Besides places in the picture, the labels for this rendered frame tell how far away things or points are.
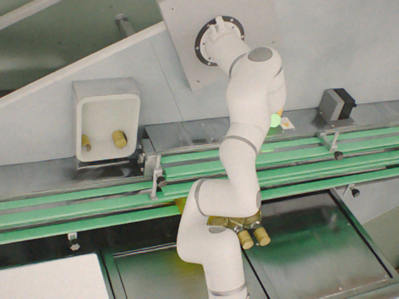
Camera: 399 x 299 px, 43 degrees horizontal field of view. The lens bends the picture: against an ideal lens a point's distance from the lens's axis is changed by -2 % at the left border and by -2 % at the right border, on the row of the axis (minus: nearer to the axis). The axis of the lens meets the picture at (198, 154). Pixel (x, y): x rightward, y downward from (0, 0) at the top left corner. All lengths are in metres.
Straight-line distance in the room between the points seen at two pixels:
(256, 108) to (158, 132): 0.52
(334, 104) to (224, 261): 0.89
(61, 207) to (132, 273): 0.29
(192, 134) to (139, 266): 0.43
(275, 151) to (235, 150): 0.55
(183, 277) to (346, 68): 0.90
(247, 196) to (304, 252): 0.74
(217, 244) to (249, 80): 0.36
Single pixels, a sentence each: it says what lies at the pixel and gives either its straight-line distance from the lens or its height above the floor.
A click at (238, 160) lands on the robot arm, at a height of 1.25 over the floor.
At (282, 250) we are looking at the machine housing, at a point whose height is 1.10.
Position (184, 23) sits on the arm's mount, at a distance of 1.40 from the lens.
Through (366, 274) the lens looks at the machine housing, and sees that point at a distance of 1.81.
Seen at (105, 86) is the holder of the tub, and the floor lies 0.79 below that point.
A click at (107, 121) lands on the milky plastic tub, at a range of 1.52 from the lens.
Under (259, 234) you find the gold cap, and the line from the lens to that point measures 1.53.
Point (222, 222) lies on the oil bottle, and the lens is 1.51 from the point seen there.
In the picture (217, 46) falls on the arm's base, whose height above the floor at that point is 0.85.
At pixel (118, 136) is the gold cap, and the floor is 0.80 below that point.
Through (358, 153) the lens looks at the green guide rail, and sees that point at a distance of 1.90.
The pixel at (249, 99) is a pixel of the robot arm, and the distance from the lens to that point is 1.11.
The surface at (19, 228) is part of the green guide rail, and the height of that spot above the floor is 0.92.
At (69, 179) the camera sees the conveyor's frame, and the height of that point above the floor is 0.85.
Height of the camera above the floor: 1.94
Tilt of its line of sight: 42 degrees down
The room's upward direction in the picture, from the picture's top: 151 degrees clockwise
